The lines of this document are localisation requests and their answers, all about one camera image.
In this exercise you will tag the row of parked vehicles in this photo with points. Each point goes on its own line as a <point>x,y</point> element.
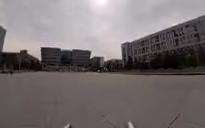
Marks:
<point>70,69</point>

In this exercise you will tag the grey block building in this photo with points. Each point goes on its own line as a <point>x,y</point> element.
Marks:
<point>66,56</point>

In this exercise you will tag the robot's own part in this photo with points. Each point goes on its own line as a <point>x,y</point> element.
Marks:
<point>131,125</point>
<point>67,125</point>

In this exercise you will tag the row of trees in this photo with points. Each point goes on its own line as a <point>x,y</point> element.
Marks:
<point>176,59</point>

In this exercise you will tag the long pale building with windows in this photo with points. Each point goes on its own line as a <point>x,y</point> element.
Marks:
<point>176,38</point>

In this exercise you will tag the low brown building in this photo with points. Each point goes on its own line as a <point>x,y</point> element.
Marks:
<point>20,60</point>

